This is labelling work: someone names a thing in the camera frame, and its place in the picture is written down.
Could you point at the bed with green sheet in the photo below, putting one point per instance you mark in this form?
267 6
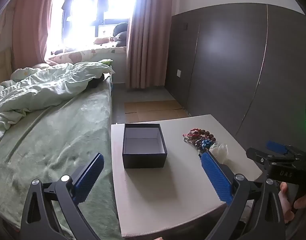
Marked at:
55 142

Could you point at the white printed pillow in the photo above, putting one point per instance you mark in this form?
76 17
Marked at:
24 73

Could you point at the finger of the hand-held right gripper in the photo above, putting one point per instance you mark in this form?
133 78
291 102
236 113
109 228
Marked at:
277 147
258 156

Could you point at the black jewelry box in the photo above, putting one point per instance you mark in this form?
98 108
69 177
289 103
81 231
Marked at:
143 160

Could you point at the pink plush toy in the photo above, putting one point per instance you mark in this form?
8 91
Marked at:
101 40

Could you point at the printed window seat cushion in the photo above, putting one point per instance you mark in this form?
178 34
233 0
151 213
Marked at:
87 53

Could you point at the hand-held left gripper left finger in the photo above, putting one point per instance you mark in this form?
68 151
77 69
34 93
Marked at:
89 177

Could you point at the window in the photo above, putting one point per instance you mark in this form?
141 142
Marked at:
87 17

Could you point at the dark cushion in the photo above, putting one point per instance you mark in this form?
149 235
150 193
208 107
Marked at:
120 33

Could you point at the pink curtain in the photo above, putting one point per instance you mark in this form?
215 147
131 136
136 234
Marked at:
143 42
30 25

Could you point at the light green quilt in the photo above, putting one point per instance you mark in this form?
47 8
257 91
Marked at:
42 90

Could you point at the flattened cardboard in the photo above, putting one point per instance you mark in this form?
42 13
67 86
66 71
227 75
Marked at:
153 110

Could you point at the black item on bed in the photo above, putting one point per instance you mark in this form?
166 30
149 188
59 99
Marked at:
95 83

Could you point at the beige wooden cabinet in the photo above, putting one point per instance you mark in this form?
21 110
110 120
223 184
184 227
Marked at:
1 50

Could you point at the person's right hand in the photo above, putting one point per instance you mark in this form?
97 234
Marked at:
285 198

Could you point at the white wall outlet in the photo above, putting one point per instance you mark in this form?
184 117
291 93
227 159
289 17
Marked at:
179 73

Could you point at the green plush item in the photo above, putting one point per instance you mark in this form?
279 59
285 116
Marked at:
106 61

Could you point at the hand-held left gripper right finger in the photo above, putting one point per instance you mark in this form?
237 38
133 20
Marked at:
216 177

